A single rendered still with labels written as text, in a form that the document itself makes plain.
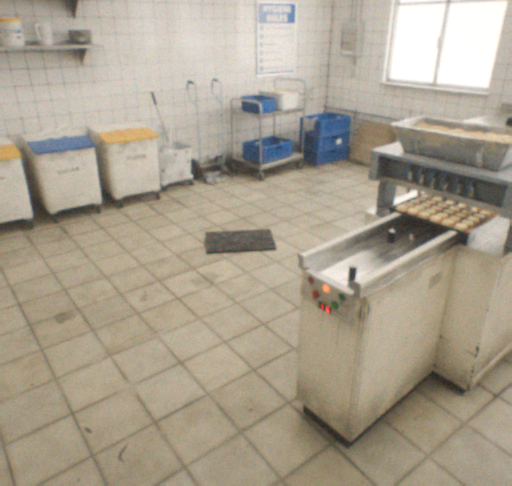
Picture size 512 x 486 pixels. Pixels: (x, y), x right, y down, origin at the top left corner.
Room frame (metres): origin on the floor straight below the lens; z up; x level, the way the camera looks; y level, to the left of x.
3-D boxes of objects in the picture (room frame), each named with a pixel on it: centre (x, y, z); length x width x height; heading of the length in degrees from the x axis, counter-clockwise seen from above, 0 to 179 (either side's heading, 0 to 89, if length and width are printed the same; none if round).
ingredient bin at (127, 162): (4.74, 1.39, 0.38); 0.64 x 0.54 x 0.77; 34
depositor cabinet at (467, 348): (2.43, -1.31, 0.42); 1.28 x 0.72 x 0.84; 131
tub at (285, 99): (5.88, -0.28, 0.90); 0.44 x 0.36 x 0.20; 45
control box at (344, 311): (1.55, -0.29, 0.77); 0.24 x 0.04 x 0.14; 41
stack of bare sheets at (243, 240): (3.61, 0.15, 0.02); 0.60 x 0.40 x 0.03; 97
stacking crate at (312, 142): (6.27, -0.96, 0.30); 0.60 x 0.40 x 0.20; 127
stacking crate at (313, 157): (6.27, -0.96, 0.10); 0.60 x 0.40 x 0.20; 125
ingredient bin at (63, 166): (4.34, 1.91, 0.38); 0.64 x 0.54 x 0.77; 36
